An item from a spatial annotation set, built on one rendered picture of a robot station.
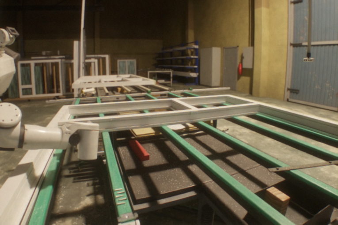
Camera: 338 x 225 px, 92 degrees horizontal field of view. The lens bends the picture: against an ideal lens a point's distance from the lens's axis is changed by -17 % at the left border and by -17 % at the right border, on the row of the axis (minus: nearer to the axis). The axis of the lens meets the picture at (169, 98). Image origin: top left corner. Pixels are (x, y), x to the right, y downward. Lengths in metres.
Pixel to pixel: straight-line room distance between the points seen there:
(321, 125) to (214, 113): 0.65
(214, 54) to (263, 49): 3.10
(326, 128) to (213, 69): 9.17
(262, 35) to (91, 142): 7.71
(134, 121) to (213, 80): 9.25
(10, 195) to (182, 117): 0.95
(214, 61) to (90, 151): 9.79
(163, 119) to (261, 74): 7.02
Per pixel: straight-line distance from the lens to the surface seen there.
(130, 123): 1.12
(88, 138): 0.66
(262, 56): 7.99
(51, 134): 0.63
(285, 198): 0.89
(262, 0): 8.33
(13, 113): 0.61
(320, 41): 7.06
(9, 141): 0.62
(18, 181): 0.62
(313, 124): 1.32
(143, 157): 1.34
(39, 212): 0.61
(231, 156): 1.45
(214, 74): 10.27
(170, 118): 1.18
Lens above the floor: 1.23
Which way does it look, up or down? 10 degrees down
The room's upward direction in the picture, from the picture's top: straight up
